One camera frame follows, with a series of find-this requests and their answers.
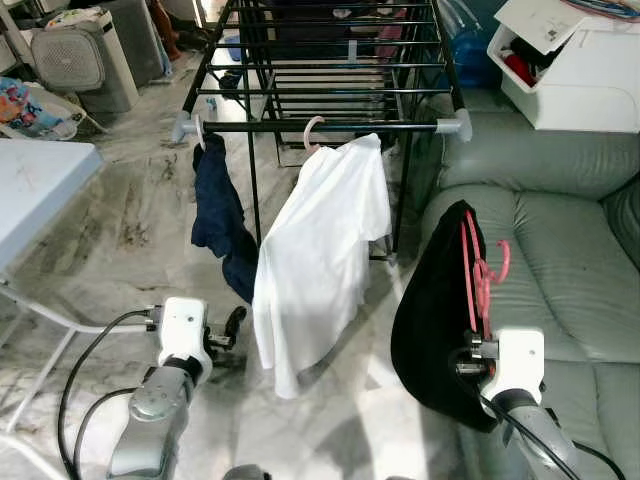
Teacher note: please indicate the black garment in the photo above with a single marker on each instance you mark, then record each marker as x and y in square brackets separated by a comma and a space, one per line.
[430, 300]

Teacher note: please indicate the grey robot left leg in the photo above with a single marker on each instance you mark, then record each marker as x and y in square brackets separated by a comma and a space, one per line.
[245, 473]

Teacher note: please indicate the red cloth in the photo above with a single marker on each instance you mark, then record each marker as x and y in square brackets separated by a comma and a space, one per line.
[520, 70]

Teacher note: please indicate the coral pink clothes hanger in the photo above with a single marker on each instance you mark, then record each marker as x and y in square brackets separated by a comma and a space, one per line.
[482, 290]

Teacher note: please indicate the pale pink clothes hanger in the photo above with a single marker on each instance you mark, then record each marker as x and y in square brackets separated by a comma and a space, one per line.
[306, 133]
[199, 128]

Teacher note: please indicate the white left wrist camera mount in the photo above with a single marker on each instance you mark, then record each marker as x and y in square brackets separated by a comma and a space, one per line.
[183, 325]

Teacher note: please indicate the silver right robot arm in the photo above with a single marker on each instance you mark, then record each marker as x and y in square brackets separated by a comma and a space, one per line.
[535, 435]

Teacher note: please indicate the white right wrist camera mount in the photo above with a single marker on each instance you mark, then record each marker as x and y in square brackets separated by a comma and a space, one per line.
[518, 362]

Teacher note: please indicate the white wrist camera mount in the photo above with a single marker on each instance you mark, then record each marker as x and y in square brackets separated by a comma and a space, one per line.
[518, 362]
[183, 325]

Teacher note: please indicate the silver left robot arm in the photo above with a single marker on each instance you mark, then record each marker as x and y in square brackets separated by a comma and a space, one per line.
[150, 410]

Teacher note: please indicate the black metal drying rack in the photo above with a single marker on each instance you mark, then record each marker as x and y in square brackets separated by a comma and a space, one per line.
[400, 127]

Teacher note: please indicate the navy blue garment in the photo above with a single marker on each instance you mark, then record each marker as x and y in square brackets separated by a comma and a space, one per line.
[220, 210]

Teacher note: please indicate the grey-green leather sofa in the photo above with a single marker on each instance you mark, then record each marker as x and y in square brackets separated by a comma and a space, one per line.
[560, 260]

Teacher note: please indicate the white shirt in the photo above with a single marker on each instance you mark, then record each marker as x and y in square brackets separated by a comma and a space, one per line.
[320, 250]

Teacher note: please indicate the colourful printed bag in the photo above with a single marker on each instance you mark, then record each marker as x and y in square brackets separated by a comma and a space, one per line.
[35, 110]

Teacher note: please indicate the grey air purifier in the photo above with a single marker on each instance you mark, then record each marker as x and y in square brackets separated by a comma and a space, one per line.
[70, 60]

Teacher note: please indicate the white plastic storage box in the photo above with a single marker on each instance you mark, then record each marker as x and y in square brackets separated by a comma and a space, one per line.
[590, 80]

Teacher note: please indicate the blue water jug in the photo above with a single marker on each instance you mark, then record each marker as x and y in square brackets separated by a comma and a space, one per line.
[470, 55]

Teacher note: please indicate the light blue folding table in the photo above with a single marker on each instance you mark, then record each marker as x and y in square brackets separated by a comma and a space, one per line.
[40, 190]

